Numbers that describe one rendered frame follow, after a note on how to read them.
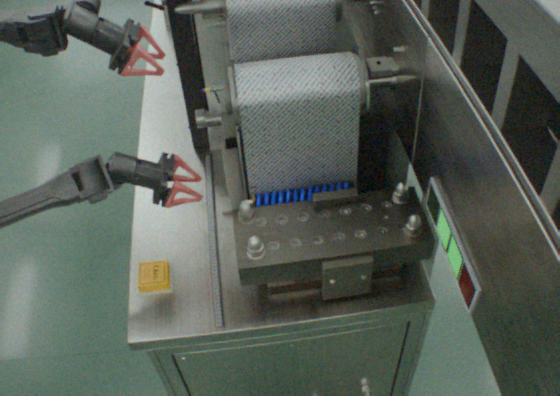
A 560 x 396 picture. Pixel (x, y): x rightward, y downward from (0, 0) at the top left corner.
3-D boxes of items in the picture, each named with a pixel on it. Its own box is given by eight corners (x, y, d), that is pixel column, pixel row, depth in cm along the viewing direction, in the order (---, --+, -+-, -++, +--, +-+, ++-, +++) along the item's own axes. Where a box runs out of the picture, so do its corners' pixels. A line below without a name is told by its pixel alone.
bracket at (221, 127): (219, 200, 143) (201, 101, 121) (245, 197, 143) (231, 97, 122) (220, 215, 140) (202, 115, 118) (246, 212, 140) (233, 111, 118)
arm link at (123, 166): (105, 173, 111) (111, 146, 113) (99, 180, 117) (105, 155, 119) (137, 182, 114) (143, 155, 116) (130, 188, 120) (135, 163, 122)
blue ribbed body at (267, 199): (255, 201, 127) (254, 190, 125) (351, 189, 128) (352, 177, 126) (256, 213, 125) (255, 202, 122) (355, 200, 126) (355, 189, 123)
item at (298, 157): (250, 197, 127) (241, 131, 114) (355, 183, 128) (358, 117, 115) (250, 198, 126) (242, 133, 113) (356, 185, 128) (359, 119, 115)
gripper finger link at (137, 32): (154, 83, 108) (111, 62, 103) (156, 63, 113) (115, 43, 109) (172, 57, 105) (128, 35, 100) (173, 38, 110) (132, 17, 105)
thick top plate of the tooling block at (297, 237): (234, 228, 127) (231, 209, 123) (411, 204, 129) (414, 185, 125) (240, 286, 116) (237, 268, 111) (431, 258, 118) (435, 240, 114)
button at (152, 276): (140, 268, 129) (137, 262, 127) (169, 265, 129) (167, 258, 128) (139, 293, 124) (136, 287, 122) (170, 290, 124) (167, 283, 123)
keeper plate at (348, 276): (321, 292, 121) (321, 261, 113) (367, 285, 121) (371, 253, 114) (323, 302, 119) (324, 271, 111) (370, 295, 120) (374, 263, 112)
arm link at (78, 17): (54, 34, 96) (68, 9, 94) (61, 18, 102) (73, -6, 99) (88, 50, 100) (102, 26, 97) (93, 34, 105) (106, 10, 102)
